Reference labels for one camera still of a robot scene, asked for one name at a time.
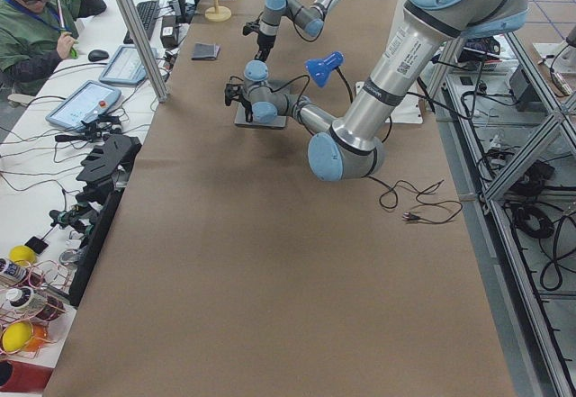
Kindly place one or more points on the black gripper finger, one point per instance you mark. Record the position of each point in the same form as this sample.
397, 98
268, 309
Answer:
263, 53

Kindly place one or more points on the folded grey cloth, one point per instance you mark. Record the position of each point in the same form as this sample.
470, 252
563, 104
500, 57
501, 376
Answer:
205, 51

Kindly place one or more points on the upper teach pendant tablet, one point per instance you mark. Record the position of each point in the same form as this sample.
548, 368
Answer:
124, 68

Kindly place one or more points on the teach pendant tablet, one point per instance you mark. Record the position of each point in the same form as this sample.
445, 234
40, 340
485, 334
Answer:
124, 68
89, 101

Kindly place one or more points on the black keyboard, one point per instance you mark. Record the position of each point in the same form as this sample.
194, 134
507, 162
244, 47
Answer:
148, 14

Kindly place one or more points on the black computer mouse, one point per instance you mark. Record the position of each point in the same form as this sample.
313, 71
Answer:
97, 55

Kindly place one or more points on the lower teach pendant tablet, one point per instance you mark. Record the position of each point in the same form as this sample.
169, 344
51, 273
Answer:
89, 101

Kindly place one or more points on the black tool stand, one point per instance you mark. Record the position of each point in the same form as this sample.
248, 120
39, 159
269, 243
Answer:
118, 150

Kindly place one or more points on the person in green shirt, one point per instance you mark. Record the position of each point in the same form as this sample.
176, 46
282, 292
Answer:
37, 35

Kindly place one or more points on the yellow ball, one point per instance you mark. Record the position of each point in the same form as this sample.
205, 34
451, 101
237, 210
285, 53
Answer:
17, 337

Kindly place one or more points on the aluminium frame post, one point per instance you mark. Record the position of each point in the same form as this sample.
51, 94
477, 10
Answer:
134, 26

